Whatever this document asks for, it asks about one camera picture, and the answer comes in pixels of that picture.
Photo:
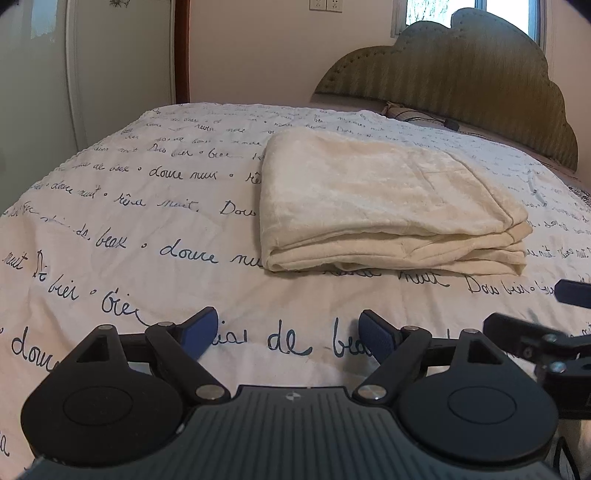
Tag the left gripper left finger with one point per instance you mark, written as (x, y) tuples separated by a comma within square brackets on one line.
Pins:
[(177, 349)]

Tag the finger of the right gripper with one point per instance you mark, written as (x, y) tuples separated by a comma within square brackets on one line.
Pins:
[(532, 342), (573, 293)]

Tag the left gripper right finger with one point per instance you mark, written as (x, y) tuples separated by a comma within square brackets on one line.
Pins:
[(400, 354)]

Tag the cream white pants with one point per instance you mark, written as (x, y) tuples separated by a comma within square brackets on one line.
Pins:
[(329, 200)]

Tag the white script-print bed quilt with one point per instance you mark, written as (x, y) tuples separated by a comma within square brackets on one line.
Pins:
[(159, 220)]

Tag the green padded headboard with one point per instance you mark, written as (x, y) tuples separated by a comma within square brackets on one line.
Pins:
[(480, 70)]

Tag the striped pillow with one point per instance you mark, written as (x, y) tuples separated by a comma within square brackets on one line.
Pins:
[(406, 114)]

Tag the white floral wardrobe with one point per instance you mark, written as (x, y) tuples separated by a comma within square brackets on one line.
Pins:
[(73, 72)]

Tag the brown wooden door frame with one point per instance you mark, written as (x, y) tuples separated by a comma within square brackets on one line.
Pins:
[(181, 37)]

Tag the white wall socket pair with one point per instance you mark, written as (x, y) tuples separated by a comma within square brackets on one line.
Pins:
[(325, 5)]

